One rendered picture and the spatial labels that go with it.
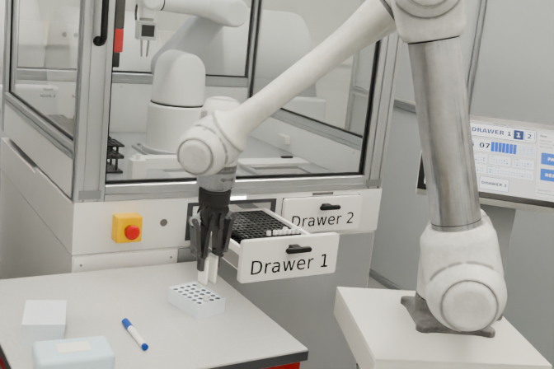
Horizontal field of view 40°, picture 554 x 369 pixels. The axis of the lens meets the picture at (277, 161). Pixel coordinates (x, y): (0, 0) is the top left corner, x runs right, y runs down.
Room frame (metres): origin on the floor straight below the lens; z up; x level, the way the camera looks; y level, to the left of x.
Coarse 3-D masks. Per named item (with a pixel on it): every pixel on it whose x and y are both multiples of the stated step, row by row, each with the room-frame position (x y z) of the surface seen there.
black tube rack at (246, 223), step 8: (240, 216) 2.10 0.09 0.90; (248, 216) 2.11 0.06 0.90; (256, 216) 2.11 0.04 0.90; (264, 216) 2.12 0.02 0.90; (240, 224) 2.02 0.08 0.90; (248, 224) 2.03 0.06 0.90; (256, 224) 2.04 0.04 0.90; (264, 224) 2.05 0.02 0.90; (272, 224) 2.05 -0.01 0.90; (280, 224) 2.06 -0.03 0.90; (232, 232) 2.03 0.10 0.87; (240, 232) 1.95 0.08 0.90; (248, 232) 1.96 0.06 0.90; (256, 232) 1.96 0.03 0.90; (264, 232) 1.97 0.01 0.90; (272, 232) 1.98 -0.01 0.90; (240, 240) 1.97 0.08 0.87
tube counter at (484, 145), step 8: (480, 144) 2.52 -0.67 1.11; (488, 144) 2.52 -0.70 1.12; (496, 144) 2.52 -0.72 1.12; (504, 144) 2.51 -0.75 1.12; (512, 144) 2.51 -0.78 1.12; (520, 144) 2.51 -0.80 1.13; (504, 152) 2.49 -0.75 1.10; (512, 152) 2.49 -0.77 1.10; (520, 152) 2.49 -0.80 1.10; (528, 152) 2.49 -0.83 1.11
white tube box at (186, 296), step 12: (168, 288) 1.76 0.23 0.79; (180, 288) 1.77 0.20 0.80; (192, 288) 1.78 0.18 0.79; (204, 288) 1.79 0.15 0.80; (168, 300) 1.76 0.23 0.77; (180, 300) 1.73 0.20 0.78; (192, 300) 1.72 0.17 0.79; (216, 300) 1.72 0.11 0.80; (192, 312) 1.69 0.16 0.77; (204, 312) 1.69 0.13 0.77; (216, 312) 1.72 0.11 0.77
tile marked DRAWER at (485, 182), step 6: (480, 180) 2.43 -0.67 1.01; (486, 180) 2.43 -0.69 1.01; (492, 180) 2.43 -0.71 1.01; (498, 180) 2.43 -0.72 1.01; (504, 180) 2.43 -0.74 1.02; (480, 186) 2.42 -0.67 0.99; (486, 186) 2.42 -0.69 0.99; (492, 186) 2.42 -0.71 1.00; (498, 186) 2.41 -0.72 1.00; (504, 186) 2.41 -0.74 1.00
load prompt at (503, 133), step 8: (472, 128) 2.56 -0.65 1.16; (480, 128) 2.56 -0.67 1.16; (488, 128) 2.56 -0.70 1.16; (496, 128) 2.56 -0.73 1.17; (504, 128) 2.55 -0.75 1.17; (512, 128) 2.55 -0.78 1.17; (520, 128) 2.55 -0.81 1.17; (480, 136) 2.54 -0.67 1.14; (488, 136) 2.54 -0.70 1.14; (496, 136) 2.54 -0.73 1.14; (504, 136) 2.54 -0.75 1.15; (512, 136) 2.53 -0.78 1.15; (520, 136) 2.53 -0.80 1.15; (528, 136) 2.53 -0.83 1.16; (536, 136) 2.53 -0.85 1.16
